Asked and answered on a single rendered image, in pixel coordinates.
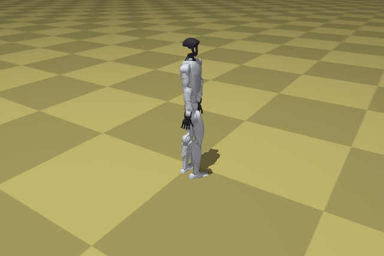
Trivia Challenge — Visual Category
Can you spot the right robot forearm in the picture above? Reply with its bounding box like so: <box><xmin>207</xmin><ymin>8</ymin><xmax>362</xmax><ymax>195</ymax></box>
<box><xmin>184</xmin><ymin>89</ymin><xmax>193</xmax><ymax>117</ymax></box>

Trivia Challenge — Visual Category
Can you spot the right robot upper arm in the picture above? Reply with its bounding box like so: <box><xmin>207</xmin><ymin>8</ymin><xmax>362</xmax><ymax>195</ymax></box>
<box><xmin>180</xmin><ymin>64</ymin><xmax>193</xmax><ymax>94</ymax></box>

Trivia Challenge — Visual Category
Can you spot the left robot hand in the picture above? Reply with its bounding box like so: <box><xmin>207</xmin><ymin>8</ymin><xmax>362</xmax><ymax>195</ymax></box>
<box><xmin>197</xmin><ymin>98</ymin><xmax>203</xmax><ymax>114</ymax></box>

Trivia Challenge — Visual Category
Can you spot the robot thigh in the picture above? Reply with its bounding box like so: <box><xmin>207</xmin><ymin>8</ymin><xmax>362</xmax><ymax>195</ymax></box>
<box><xmin>188</xmin><ymin>107</ymin><xmax>204</xmax><ymax>150</ymax></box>
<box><xmin>183</xmin><ymin>123</ymin><xmax>194</xmax><ymax>145</ymax></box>

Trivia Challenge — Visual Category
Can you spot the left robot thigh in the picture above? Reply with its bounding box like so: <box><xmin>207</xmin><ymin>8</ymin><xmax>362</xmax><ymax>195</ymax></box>
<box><xmin>183</xmin><ymin>123</ymin><xmax>194</xmax><ymax>145</ymax></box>

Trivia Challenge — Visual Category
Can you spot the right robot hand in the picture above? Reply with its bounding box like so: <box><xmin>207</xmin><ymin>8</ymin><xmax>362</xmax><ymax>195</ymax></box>
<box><xmin>181</xmin><ymin>111</ymin><xmax>193</xmax><ymax>129</ymax></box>

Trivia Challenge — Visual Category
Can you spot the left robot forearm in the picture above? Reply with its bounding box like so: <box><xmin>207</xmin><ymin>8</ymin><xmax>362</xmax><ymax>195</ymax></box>
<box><xmin>197</xmin><ymin>85</ymin><xmax>203</xmax><ymax>102</ymax></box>

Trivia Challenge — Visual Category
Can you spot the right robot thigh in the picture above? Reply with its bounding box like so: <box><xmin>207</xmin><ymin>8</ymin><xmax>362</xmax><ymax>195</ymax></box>
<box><xmin>188</xmin><ymin>107</ymin><xmax>204</xmax><ymax>150</ymax></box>

